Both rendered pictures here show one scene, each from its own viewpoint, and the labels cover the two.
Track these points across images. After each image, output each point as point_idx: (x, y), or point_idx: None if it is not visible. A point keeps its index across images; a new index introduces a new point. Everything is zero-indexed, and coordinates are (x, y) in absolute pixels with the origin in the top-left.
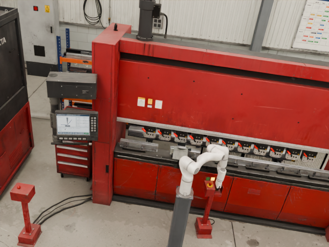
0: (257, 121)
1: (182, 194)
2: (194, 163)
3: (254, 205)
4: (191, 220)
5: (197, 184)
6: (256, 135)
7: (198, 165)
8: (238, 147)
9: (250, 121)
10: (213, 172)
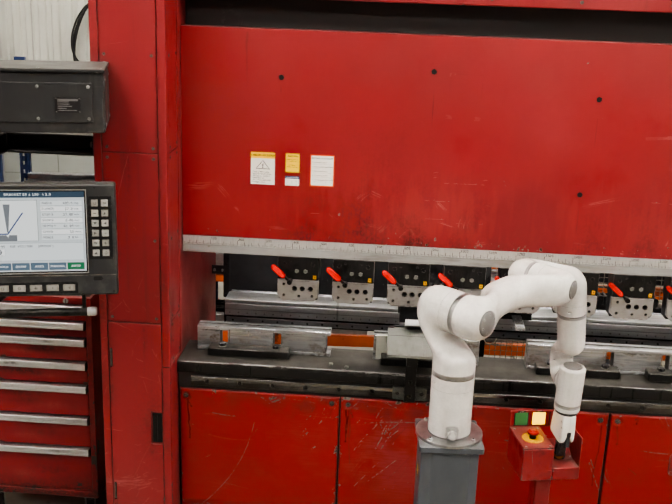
0: (665, 194)
1: (441, 436)
2: (476, 298)
3: None
4: None
5: (484, 458)
6: (669, 248)
7: (491, 304)
8: (612, 301)
9: (642, 198)
10: (535, 405)
